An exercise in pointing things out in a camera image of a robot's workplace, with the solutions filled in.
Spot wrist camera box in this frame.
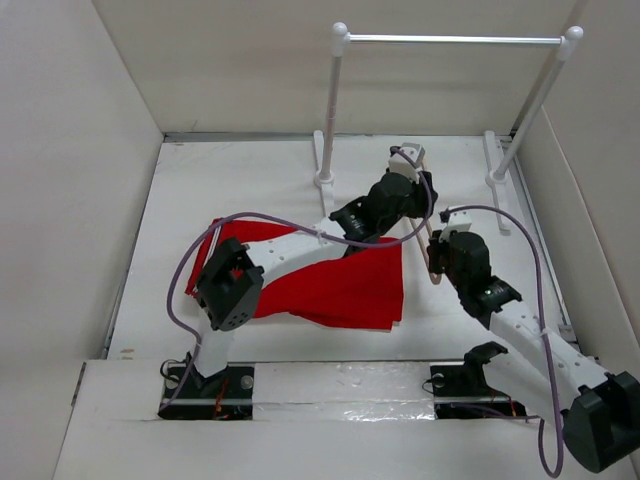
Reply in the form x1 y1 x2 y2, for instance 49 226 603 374
439 210 472 241
388 142 426 183

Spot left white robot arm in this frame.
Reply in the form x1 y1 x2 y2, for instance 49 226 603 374
187 169 438 397

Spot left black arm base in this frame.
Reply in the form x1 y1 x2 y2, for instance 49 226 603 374
158 360 255 421

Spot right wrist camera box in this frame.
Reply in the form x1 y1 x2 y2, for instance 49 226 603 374
439 210 472 241

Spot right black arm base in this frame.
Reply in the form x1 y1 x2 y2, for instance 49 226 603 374
422 342 527 420

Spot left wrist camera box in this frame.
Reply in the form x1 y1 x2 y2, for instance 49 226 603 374
388 142 426 183

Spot silver tape strip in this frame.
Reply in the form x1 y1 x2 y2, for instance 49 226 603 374
252 361 435 423

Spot red trousers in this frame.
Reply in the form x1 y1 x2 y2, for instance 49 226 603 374
183 217 405 333

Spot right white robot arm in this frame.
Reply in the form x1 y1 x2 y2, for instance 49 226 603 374
427 230 639 473

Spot white clothes rack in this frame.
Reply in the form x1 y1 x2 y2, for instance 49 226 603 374
313 22 584 214

